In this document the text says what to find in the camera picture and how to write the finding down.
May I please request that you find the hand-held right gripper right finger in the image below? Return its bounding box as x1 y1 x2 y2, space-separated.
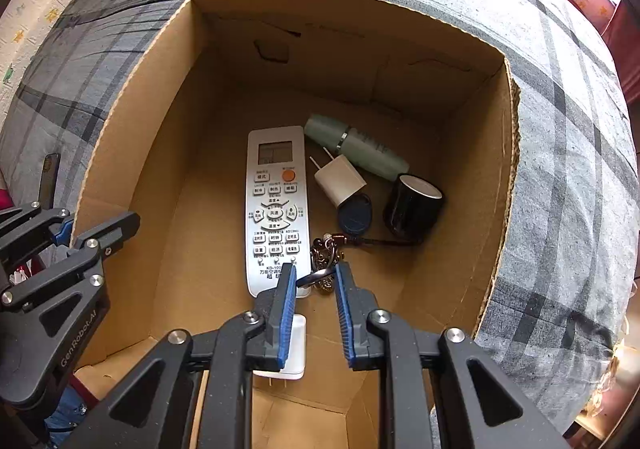
335 262 571 449

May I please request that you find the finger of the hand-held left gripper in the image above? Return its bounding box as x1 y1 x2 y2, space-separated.
0 202 75 271
0 211 141 313

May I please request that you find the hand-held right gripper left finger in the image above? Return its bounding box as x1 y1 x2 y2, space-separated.
75 261 300 449

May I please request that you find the large white charger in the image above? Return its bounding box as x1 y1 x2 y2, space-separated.
252 312 307 380

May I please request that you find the metal key bunch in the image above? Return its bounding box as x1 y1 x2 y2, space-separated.
299 231 424 296

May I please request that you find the blue key fob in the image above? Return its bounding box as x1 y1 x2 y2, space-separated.
337 192 374 236

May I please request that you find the brown cardboard box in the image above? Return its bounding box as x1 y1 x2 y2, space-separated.
70 0 522 449

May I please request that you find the black cup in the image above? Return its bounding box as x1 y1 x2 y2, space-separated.
382 172 445 240

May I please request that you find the white remote control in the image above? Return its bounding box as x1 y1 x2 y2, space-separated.
245 126 312 299

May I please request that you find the small cream charger plug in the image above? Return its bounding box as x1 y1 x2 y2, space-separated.
308 145 369 209

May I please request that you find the teal bottle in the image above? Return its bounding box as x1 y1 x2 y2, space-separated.
304 114 411 182

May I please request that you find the dark flat strip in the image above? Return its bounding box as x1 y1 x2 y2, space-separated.
40 152 61 210

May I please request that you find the blue denim cloth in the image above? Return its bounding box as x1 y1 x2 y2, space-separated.
45 386 94 445

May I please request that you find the grey plaid bed sheet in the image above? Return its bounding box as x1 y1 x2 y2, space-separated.
0 0 636 435

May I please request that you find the red curtain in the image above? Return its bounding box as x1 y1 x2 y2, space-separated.
602 2 640 95

